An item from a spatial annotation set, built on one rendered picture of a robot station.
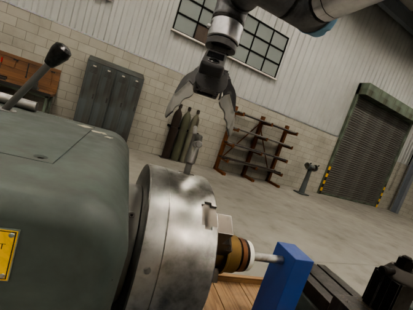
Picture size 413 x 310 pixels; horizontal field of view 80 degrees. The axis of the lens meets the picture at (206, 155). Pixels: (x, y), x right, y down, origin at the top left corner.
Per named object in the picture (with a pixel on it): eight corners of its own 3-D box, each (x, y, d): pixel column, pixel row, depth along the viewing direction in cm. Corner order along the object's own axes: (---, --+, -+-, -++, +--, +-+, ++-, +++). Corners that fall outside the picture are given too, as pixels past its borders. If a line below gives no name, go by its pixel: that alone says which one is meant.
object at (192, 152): (187, 189, 51) (203, 135, 51) (177, 186, 51) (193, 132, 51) (187, 187, 53) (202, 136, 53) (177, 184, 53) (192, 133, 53)
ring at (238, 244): (220, 243, 51) (258, 248, 54) (208, 221, 60) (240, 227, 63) (206, 282, 52) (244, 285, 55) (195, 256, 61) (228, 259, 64)
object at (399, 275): (404, 287, 60) (409, 277, 60) (373, 266, 68) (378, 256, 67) (424, 290, 63) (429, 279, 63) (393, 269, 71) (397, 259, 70)
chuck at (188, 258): (125, 390, 37) (184, 187, 36) (123, 270, 66) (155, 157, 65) (182, 386, 40) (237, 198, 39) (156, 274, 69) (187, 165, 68)
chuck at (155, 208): (99, 392, 36) (160, 181, 35) (110, 269, 65) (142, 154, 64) (125, 390, 37) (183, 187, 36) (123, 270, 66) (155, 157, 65)
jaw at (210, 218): (176, 252, 49) (201, 229, 41) (177, 228, 52) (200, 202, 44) (225, 258, 53) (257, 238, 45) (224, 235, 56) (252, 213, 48)
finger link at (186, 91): (167, 119, 60) (197, 96, 60) (165, 117, 54) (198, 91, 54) (159, 109, 59) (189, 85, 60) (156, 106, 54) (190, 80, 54)
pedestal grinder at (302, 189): (300, 194, 850) (312, 163, 835) (292, 190, 883) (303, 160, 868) (309, 196, 870) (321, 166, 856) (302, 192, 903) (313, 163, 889)
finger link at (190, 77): (183, 105, 56) (214, 82, 56) (183, 104, 54) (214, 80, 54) (170, 88, 55) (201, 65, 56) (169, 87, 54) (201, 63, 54)
